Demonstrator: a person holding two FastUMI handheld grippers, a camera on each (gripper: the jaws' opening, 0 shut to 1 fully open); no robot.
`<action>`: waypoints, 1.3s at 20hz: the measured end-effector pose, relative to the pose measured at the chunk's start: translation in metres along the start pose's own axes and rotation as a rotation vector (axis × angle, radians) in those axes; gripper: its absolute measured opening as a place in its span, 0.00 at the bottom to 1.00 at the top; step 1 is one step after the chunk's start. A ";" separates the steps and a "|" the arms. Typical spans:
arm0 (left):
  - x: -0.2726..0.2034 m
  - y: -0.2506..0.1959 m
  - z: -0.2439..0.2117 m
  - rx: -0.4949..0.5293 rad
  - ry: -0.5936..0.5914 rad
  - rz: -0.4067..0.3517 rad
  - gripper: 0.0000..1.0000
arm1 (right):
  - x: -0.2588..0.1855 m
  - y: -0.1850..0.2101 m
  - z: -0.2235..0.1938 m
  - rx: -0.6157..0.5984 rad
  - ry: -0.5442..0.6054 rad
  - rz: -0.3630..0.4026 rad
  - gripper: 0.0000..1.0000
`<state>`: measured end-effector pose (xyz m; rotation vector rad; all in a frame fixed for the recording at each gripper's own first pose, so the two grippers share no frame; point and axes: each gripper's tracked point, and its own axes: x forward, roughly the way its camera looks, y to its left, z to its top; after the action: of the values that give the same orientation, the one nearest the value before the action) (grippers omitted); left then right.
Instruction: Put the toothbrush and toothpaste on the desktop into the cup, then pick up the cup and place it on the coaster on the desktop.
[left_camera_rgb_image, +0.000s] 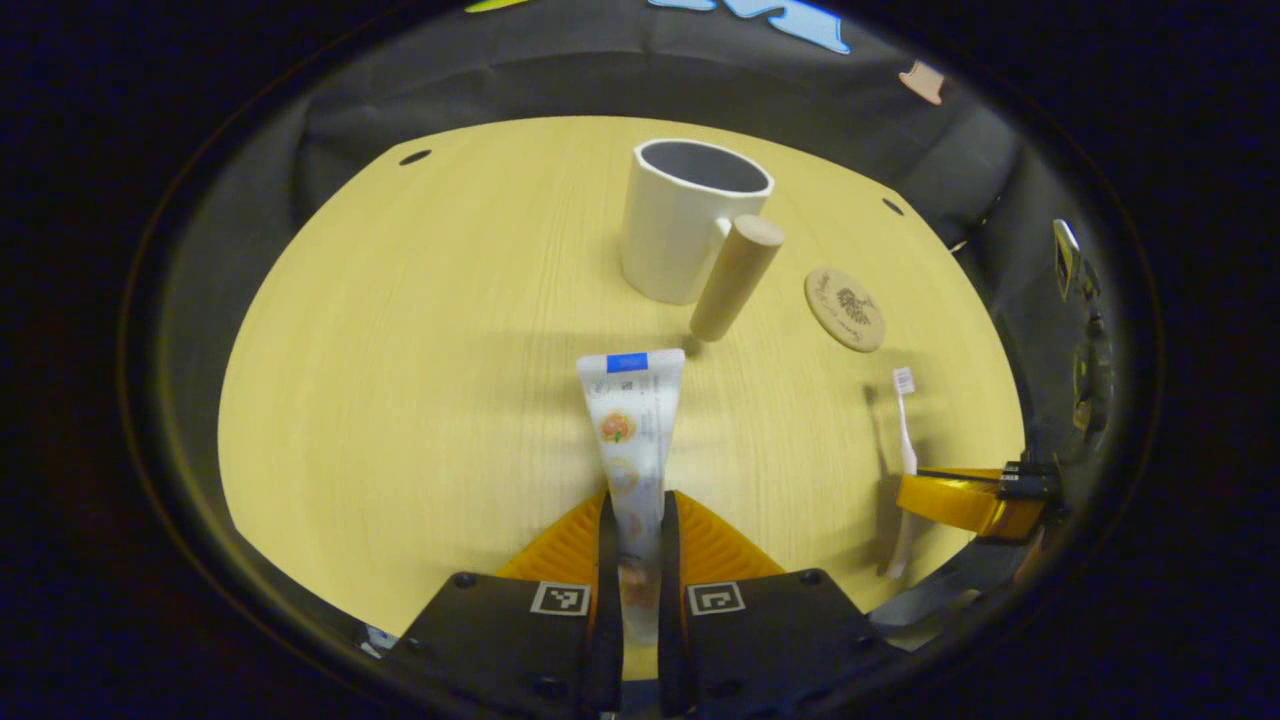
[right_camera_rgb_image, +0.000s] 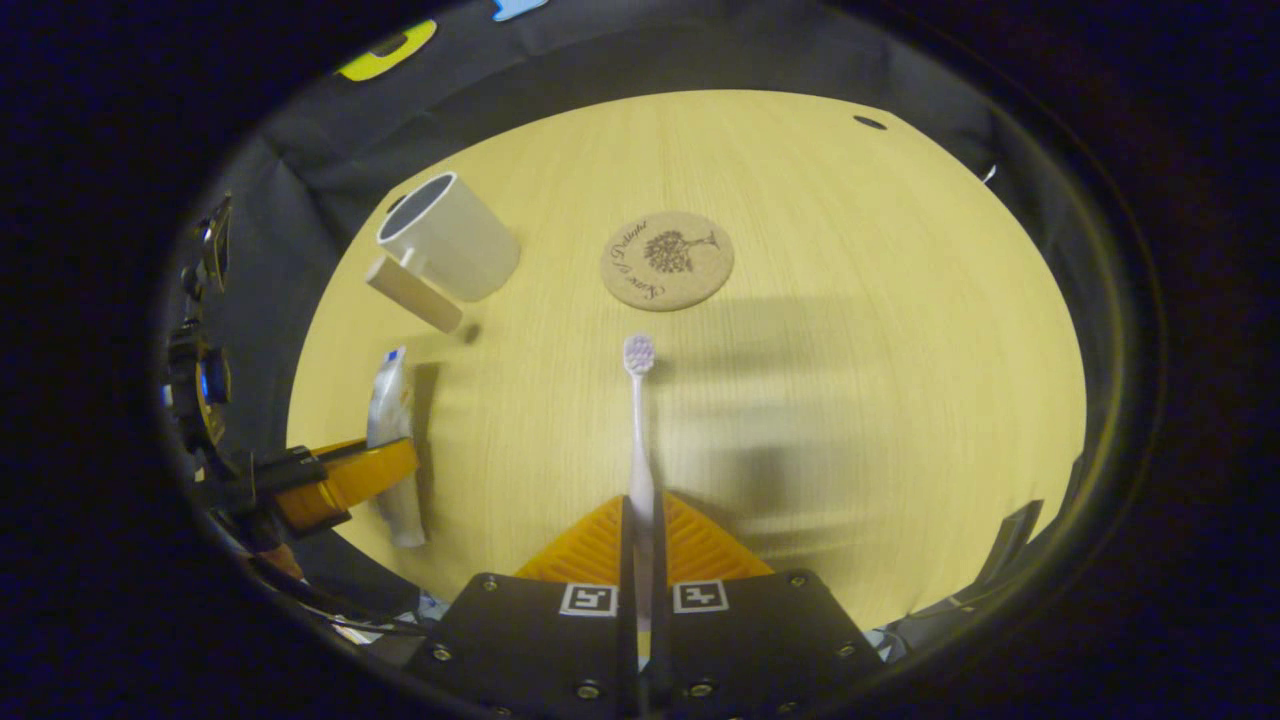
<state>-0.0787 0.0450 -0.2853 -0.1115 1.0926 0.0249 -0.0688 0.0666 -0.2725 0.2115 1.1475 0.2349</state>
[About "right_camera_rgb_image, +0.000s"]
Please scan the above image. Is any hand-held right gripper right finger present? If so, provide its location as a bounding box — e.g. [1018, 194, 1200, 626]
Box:
[650, 490, 886, 720]

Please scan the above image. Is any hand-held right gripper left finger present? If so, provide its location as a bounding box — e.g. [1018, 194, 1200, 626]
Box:
[405, 493, 641, 720]

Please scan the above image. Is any white toothpaste tube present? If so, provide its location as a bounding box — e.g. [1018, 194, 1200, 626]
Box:
[366, 347, 428, 549]

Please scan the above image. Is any pale pink toothbrush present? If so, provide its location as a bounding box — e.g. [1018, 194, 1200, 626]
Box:
[622, 333, 658, 636]

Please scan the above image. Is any white cup with handle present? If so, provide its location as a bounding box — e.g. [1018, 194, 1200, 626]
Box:
[364, 171, 521, 335]

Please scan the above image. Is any round cork coaster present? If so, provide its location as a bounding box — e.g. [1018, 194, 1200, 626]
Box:
[600, 211, 735, 312]

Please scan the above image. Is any light wooden desktop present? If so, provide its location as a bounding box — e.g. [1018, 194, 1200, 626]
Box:
[285, 90, 1088, 633]

